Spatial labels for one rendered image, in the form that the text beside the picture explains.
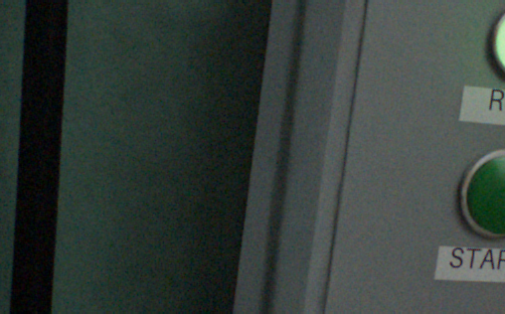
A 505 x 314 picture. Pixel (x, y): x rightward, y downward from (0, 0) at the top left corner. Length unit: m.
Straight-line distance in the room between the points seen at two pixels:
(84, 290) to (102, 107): 0.05
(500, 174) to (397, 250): 0.03
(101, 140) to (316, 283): 0.08
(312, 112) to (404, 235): 0.04
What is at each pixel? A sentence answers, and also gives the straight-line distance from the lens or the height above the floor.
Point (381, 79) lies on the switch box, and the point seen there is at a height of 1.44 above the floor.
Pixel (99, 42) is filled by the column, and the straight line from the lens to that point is 0.31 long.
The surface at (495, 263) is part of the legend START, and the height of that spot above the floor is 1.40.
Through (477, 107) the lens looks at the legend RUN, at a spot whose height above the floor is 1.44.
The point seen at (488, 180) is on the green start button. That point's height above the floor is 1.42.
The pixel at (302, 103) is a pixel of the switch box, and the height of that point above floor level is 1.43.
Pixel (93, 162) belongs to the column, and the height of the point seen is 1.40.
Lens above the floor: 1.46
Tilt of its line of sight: 9 degrees down
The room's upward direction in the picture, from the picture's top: 8 degrees clockwise
